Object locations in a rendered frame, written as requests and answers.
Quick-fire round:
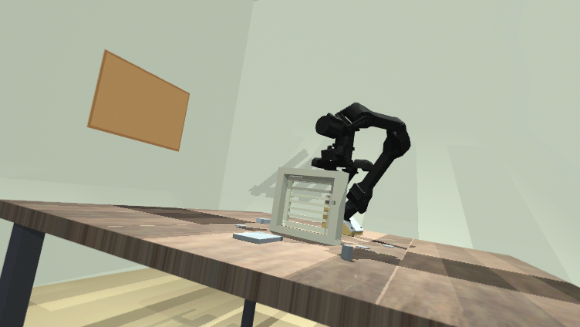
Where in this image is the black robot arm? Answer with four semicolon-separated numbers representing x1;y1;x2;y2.
315;103;411;221

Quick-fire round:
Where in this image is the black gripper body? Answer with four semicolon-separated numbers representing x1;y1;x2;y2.
311;140;373;172

